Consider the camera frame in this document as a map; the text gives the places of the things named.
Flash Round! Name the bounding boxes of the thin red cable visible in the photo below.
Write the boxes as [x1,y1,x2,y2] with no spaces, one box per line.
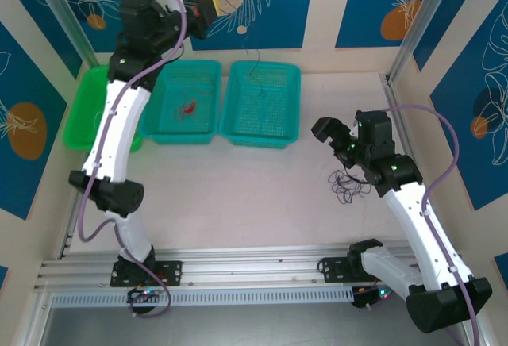
[172,83,214,123]

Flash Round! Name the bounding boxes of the teal plastic basket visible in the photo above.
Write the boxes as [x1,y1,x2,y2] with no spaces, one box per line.
[137,59,222,146]
[218,60,302,151]

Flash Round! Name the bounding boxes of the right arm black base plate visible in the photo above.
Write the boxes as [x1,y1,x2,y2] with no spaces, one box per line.
[319,256,382,284]

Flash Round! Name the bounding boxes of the green plastic basket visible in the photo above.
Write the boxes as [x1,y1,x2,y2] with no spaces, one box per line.
[63,63,144,154]

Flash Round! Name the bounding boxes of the aluminium corner post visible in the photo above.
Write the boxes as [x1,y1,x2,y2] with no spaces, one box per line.
[387,0,452,86]
[28,0,100,70]

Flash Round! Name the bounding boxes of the thin black cable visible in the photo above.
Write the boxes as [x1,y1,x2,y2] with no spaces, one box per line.
[216,0,266,99]

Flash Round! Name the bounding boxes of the aluminium rail frame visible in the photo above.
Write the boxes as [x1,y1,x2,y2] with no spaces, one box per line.
[33,244,472,292]

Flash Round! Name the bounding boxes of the grey slotted cable duct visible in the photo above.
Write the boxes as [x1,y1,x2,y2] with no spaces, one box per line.
[50,286,355,309]

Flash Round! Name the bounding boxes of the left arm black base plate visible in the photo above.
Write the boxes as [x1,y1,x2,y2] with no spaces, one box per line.
[110,259,184,288]

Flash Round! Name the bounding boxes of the thin purple cable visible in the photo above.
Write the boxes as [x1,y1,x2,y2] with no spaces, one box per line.
[327,168,372,206]

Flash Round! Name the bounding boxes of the left arm purple camera cable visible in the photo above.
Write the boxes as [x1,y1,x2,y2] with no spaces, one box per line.
[77,0,190,319]

